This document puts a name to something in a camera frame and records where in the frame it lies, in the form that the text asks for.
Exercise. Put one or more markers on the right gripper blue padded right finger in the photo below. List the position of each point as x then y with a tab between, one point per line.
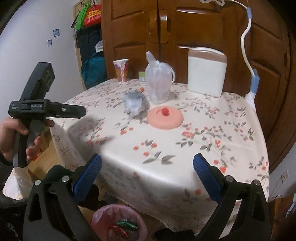
209	176

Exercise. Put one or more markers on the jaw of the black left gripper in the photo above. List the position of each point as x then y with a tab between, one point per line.
72	111

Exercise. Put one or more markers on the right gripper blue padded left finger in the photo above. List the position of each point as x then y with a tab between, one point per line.
84	177

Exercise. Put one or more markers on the clear plastic bag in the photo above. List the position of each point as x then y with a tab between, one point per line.
159	77

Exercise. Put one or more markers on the person's left hand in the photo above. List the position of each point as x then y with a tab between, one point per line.
9	128

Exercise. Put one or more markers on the orange bin with pink bag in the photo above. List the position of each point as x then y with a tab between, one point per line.
108	215

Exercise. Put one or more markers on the teal bag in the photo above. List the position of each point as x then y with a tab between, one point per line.
93	71

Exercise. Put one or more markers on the green foil wrapper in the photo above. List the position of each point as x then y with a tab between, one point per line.
128	225

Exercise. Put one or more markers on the red foil wrapper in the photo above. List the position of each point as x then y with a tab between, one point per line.
120	232

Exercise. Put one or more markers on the crumpled grey paper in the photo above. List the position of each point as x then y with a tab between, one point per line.
135	103

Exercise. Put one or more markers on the red white paper cup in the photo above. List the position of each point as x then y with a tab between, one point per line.
121	69

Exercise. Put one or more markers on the floral cherry tablecloth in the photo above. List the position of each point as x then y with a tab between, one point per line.
151	169

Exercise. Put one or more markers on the pink round lid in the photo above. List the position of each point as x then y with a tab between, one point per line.
165	117

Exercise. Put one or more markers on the green plastic bag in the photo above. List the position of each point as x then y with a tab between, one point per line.
80	12

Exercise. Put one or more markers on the red hanging bag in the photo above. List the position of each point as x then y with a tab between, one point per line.
93	16

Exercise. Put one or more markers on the white container brown top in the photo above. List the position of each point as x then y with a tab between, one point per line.
206	71

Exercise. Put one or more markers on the wooden cabinet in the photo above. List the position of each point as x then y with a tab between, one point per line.
169	29

